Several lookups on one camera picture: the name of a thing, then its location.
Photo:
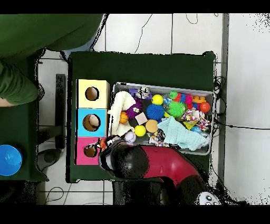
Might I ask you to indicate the plain green spiky ball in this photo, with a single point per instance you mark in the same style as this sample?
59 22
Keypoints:
176 109

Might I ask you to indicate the dark green table cloth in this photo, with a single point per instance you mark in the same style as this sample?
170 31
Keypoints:
143 67

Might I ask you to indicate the wooden box with three holes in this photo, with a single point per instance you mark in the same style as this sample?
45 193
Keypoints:
83 101

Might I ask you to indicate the blue spiky eyed toy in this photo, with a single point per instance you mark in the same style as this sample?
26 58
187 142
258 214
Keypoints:
155 112

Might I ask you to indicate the rainbow spiky caterpillar toy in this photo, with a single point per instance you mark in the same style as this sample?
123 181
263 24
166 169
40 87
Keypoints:
183 98

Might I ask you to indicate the clear mesh bin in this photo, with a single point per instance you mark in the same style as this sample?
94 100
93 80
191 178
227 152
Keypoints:
208 95

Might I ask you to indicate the orange round sponge disc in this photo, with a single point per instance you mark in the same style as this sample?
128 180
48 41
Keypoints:
151 126

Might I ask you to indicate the orange striped plush toy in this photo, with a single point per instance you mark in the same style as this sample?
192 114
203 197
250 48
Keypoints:
103 144

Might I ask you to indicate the green covered side table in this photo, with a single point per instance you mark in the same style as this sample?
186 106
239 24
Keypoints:
19 131

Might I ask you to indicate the red orange ball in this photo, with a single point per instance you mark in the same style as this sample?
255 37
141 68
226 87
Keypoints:
205 107

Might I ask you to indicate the grey round base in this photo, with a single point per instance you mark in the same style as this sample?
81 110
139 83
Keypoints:
49 157

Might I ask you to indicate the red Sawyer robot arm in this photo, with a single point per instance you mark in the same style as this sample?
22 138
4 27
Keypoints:
168 162

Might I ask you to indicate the cream knit cloth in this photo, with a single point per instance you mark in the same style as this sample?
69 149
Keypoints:
122 101

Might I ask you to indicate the wooden cube block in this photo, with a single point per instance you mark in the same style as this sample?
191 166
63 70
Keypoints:
141 118

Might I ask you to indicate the black upright panel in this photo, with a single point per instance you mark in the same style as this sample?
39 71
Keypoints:
60 105

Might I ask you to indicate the light blue knit cloth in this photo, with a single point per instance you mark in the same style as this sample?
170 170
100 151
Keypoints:
181 135

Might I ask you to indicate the orange toy basketball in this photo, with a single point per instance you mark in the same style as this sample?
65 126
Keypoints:
124 117

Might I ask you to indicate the person's hand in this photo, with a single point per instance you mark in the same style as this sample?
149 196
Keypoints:
5 103

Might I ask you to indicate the person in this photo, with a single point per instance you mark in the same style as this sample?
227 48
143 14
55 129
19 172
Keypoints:
42 31

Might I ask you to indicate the yellow ball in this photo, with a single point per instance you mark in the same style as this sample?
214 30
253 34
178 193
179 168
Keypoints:
157 99
140 131

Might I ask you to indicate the blue bowl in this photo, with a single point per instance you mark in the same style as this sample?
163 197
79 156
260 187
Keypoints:
10 160

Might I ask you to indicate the purple spiky eyed toy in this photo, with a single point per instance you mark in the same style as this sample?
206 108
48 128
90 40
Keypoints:
132 111

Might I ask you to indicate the white printed ball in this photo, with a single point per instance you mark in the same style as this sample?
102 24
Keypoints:
130 137

